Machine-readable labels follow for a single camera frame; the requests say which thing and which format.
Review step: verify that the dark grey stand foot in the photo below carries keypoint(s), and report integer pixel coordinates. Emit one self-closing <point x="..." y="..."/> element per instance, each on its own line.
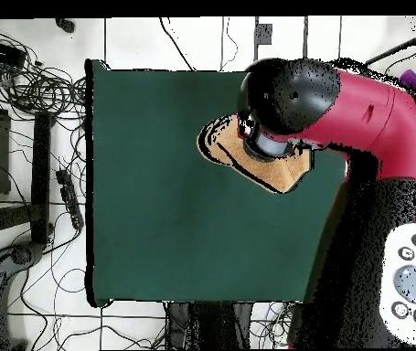
<point x="21" y="254"/>

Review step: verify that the dark grey square patch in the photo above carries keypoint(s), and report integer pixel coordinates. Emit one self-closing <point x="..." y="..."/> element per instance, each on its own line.
<point x="264" y="33"/>

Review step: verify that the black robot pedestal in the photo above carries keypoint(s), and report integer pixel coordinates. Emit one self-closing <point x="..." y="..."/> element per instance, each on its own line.
<point x="211" y="325"/>

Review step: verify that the black power strip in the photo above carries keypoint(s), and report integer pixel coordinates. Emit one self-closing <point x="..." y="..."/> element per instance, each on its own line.
<point x="69" y="199"/>

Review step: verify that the orange terry towel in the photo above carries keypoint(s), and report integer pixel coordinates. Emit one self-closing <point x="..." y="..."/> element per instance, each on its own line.
<point x="266" y="172"/>

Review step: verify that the dark rounded object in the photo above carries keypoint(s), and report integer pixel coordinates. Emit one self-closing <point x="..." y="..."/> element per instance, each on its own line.
<point x="65" y="25"/>

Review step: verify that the dark green table cloth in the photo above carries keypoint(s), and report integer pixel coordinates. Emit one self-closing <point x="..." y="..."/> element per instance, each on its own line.
<point x="156" y="201"/>

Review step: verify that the black upright bar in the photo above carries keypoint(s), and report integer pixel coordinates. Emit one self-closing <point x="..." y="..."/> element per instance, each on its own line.
<point x="41" y="175"/>

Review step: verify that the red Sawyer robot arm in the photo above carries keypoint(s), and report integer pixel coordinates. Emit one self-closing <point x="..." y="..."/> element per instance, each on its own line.
<point x="357" y="117"/>

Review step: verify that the black tripod pole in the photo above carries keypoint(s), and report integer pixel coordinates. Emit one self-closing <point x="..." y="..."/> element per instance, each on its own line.
<point x="394" y="49"/>

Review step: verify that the purple cup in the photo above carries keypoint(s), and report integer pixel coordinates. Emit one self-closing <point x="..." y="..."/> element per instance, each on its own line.
<point x="408" y="77"/>

